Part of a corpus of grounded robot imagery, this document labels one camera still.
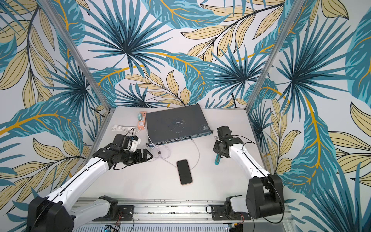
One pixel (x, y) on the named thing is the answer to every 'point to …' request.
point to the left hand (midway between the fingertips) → (146, 159)
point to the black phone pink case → (184, 172)
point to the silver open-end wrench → (216, 137)
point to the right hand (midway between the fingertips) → (212, 149)
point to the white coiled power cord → (131, 130)
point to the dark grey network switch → (177, 124)
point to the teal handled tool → (218, 159)
